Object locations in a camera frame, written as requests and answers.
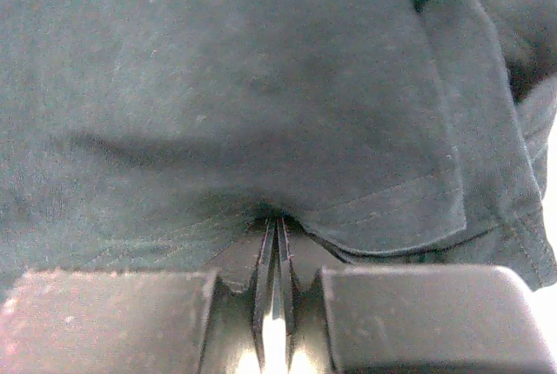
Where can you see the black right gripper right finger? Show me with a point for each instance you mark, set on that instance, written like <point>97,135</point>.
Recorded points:
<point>405,318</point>

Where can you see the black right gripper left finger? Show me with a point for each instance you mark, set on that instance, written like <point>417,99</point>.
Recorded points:
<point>209,321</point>

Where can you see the black t-shirt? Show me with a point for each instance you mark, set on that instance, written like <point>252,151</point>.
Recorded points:
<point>152,133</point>

